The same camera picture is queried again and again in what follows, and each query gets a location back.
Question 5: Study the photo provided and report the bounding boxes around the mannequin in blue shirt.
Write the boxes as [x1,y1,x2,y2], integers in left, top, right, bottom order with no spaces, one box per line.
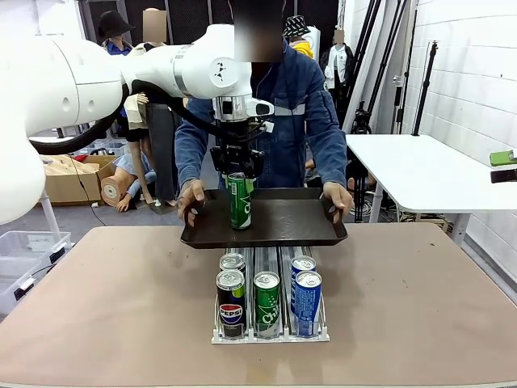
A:
[100,35,135,57]

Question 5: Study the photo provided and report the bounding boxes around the black serving tray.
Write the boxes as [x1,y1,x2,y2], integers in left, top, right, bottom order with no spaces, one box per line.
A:
[179,186,350,250]

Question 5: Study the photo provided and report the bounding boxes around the black Pepsi can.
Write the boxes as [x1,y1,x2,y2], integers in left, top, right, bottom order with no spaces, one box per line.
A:
[216,268,248,340]
[219,252,247,276]

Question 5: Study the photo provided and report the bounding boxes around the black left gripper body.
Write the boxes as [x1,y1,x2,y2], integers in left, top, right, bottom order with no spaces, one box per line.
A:
[209,121,266,174]

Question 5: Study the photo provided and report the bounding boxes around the brown cardboard box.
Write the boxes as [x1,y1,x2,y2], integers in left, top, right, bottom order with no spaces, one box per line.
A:
[41,153,119,205]

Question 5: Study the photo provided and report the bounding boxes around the mannequin in cream jacket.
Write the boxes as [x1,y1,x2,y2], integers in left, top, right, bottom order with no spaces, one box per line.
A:
[123,7,191,209]

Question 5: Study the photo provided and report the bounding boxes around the black camera tripod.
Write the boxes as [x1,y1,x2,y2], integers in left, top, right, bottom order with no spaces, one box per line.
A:
[350,100,373,136]

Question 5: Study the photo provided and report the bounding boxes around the large white table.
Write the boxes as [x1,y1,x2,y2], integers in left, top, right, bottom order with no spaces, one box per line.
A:
[345,133,517,248]

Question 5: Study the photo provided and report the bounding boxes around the person's right hand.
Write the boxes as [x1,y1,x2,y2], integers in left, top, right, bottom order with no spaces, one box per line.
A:
[176,179,208,228]

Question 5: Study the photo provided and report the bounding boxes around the person's left forearm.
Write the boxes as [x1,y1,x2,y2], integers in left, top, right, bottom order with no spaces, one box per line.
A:
[310,133,349,192]

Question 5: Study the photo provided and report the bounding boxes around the black leaning stand poles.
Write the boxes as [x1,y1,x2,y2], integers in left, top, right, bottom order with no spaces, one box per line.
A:
[341,0,410,137]

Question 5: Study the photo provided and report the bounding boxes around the white coiled cable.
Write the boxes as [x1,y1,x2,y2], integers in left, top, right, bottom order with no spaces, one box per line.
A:
[346,192,375,218]

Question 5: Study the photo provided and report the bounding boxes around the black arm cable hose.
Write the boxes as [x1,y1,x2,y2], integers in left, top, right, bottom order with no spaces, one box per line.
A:
[30,79,228,157]

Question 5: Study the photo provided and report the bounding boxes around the clear acrylic can rack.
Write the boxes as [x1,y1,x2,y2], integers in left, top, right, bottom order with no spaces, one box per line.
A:
[211,245,330,345]

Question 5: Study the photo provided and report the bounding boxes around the person's right forearm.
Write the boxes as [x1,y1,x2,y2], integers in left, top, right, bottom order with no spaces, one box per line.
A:
[174,120,212,192]

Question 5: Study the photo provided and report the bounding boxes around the black bucket hat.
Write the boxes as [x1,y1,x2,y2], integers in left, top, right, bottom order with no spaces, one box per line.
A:
[98,10,137,40]

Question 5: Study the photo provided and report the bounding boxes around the kneeling mannequin in light blue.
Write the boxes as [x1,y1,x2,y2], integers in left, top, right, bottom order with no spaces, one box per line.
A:
[100,153,158,213]

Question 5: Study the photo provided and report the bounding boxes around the clear plastic storage bin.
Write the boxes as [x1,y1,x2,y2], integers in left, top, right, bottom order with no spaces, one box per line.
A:
[0,255,46,317]
[0,230,74,268]

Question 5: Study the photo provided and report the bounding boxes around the blue Pocari Sweat can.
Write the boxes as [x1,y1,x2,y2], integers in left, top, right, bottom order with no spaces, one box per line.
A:
[294,270,323,339]
[290,255,317,313]

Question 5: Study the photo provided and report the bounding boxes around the person's left hand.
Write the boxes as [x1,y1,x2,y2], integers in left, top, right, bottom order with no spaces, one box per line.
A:
[322,181,356,224]

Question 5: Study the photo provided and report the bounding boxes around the black light stand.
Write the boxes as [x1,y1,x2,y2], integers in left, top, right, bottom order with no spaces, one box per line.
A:
[410,40,440,137]

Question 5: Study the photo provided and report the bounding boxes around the person in denim jacket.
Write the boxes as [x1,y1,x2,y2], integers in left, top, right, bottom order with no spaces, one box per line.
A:
[174,0,349,192]

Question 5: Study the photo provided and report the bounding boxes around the green Chilsung cider can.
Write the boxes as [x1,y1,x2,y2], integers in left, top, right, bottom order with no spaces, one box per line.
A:
[253,271,282,340]
[226,171,257,231]

